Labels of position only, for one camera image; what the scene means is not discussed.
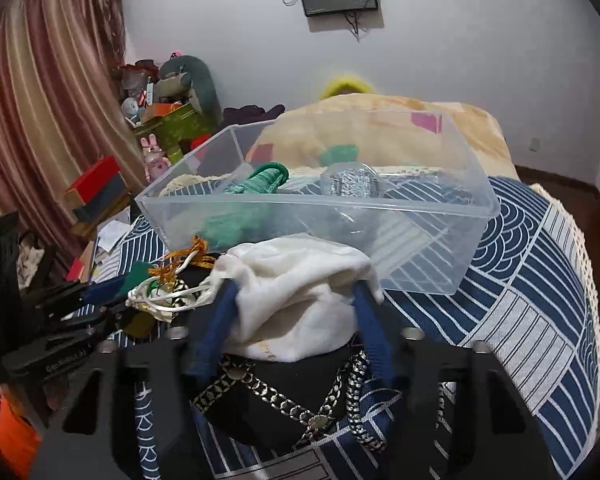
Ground beige fleece blanket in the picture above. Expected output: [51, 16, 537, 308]
[159, 94, 522, 197]

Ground yellow plush toy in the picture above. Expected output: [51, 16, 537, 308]
[319, 73, 377, 100]

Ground black monitor cable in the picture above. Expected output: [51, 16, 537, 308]
[345, 9, 370, 42]

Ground silver glitter pouch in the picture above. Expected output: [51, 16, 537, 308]
[320, 161, 381, 199]

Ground dark purple clothing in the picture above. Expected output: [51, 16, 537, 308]
[223, 103, 286, 126]

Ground blue wave-patterned cloth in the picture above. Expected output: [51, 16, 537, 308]
[94, 175, 600, 480]

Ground green coiled rope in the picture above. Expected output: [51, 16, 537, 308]
[200, 161, 291, 247]

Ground green fabric pouch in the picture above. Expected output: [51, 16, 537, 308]
[122, 261, 161, 339]

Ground black pouch with gold trim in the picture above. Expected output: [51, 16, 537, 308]
[172, 260, 390, 453]

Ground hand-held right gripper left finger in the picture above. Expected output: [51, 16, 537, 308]
[30, 281, 242, 480]

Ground red and dark box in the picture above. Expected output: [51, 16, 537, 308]
[62, 154, 132, 212]

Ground white drawstring pouch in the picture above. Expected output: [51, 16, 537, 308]
[126, 237, 387, 364]

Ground pink rabbit toy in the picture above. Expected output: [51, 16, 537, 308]
[140, 133, 171, 181]

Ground clear plastic storage box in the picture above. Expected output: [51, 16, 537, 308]
[135, 108, 502, 296]

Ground green cardboard box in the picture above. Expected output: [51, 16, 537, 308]
[134, 102, 217, 162]

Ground striped pink curtain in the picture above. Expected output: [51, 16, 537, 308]
[0, 0, 147, 261]

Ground white paper sheets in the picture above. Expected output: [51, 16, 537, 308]
[94, 219, 132, 255]

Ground grey-green dinosaur plush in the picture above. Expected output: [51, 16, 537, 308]
[157, 53, 222, 129]

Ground orange plastic bag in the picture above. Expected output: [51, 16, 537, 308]
[0, 394, 44, 467]

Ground orange braided cord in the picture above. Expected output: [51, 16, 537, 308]
[149, 235, 209, 282]

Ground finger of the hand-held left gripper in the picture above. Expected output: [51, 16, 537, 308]
[40, 304, 137, 347]
[22, 275, 133, 312]

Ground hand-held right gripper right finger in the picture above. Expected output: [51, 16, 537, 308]
[352, 281, 557, 480]

